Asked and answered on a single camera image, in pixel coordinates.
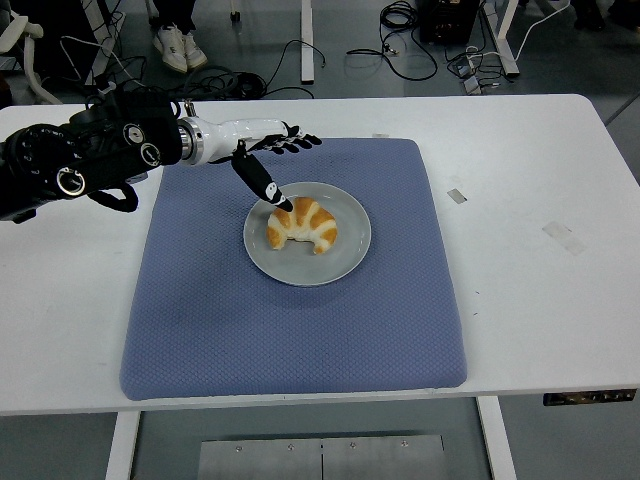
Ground coiled black cable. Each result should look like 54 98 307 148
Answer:
378 0 417 31
227 72 266 99

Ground clear tape piece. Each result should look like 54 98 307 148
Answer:
541 220 587 256

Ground grey round plate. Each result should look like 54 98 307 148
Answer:
242 181 373 288

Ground golden croissant bread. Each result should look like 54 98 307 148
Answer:
266 196 337 256

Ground black equipment box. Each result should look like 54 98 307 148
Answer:
418 0 481 45

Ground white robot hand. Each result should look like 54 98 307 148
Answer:
202 117 323 215

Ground person's dark shoe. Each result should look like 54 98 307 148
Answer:
572 0 606 31

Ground white table leg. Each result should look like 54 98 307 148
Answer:
103 411 142 480
474 395 518 480

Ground black table control panel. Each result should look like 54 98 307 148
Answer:
543 388 637 407

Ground person's legs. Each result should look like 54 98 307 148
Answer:
148 0 197 35

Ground white cable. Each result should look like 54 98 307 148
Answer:
513 0 572 61

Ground long black cable loop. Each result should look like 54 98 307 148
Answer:
345 22 439 81

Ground blue quilted mat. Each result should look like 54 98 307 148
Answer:
118 138 469 403

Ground white office chair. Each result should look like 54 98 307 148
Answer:
0 10 64 106

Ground white desk leg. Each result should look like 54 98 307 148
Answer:
482 0 521 77
299 0 315 84

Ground thin black cable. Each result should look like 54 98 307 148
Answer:
259 38 329 99

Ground person's white shoe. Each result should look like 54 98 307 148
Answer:
152 24 189 74
180 33 208 70

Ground grey metal plate with screws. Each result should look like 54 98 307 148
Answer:
197 434 446 480

